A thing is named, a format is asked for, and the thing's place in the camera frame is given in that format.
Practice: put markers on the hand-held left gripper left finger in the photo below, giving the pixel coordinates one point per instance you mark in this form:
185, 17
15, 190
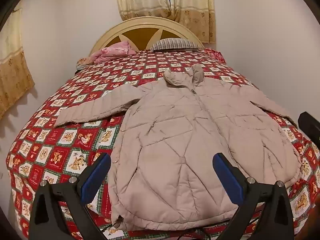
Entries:
96, 177

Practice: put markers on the red printed patchwork bedspread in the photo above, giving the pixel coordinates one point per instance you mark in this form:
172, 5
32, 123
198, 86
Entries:
62, 140

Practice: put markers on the beige quilted puffer jacket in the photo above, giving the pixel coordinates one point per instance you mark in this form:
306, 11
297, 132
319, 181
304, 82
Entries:
175, 130

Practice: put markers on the red crumpled cloth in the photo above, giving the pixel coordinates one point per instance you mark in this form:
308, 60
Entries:
215, 54

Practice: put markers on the beige patterned window curtain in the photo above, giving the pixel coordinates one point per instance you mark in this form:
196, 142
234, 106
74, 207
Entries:
190, 10

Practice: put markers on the cream wooden headboard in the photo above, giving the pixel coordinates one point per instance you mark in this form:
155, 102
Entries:
150, 20

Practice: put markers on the striped pillow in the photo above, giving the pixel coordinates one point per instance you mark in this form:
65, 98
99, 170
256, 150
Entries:
175, 43

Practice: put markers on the small patterned cloth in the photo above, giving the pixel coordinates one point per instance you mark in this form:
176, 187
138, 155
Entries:
83, 63

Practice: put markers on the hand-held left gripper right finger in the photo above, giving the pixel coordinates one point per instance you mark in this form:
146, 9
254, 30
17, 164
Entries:
228, 177

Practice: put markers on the pink floral blanket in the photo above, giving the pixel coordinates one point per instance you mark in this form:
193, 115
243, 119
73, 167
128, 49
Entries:
112, 51

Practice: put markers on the beige patterned side curtain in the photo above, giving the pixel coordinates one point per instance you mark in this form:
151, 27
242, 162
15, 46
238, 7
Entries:
15, 75

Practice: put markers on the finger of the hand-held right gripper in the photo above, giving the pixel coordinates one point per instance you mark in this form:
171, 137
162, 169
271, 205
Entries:
310, 125

